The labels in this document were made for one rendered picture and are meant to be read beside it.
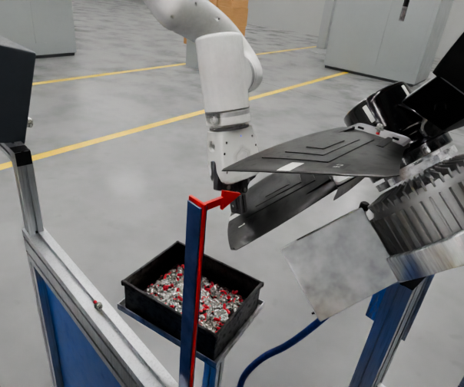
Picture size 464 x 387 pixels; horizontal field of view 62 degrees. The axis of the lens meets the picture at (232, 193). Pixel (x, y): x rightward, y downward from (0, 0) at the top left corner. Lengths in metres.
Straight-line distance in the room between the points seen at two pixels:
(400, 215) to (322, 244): 0.13
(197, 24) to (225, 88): 0.15
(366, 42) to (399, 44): 0.59
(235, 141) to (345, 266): 0.29
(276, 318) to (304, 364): 0.26
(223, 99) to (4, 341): 1.51
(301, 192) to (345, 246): 0.14
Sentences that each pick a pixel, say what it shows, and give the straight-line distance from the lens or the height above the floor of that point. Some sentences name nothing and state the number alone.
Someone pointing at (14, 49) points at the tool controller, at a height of 1.23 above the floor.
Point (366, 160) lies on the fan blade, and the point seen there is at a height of 1.22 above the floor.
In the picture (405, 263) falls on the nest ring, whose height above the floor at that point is 1.04.
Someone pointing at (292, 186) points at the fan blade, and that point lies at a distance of 0.75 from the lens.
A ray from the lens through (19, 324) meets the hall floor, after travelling 1.99.
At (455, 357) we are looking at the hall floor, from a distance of 2.15.
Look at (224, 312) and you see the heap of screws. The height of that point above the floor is 0.84.
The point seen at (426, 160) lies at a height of 1.17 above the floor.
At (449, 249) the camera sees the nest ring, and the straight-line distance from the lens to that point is 0.62.
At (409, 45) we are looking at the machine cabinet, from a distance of 7.88.
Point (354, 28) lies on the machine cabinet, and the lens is 8.18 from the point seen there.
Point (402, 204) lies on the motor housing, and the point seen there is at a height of 1.11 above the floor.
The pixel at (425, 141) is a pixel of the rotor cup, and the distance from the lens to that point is 0.68.
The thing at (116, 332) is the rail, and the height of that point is 0.85.
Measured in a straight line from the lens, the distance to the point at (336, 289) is 0.67.
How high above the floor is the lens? 1.39
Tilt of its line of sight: 29 degrees down
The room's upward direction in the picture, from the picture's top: 6 degrees clockwise
